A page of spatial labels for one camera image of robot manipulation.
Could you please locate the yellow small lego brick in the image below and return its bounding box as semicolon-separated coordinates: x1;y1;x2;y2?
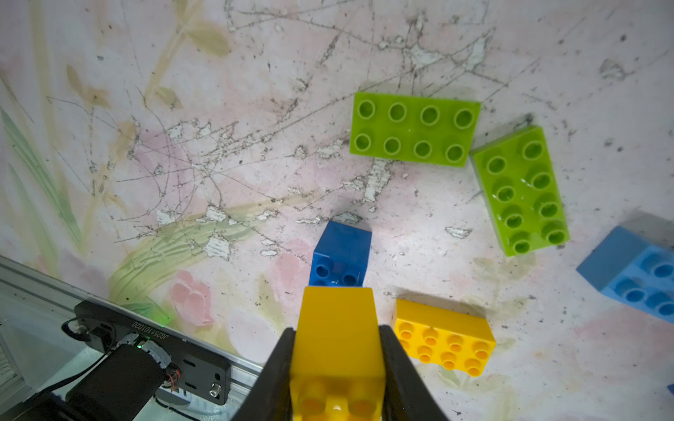
290;286;386;420

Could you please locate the lime green lego brick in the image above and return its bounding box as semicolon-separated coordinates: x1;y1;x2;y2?
349;91;481;168
470;126;570;257

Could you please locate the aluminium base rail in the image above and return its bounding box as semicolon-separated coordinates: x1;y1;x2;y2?
1;258;262;420

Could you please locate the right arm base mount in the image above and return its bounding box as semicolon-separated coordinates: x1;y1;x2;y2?
74;301;232;405

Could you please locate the yellow lego brick 2x4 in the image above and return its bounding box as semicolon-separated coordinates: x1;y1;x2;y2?
392;299;496;377

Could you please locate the dark blue small lego brick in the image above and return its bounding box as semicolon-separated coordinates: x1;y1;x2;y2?
309;220;372;287

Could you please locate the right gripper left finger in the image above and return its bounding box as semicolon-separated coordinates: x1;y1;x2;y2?
232;327;296;421

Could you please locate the light blue lego brick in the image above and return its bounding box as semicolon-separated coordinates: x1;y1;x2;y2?
577;226;673;323

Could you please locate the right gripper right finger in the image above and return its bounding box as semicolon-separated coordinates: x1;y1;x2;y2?
378;325;449;421

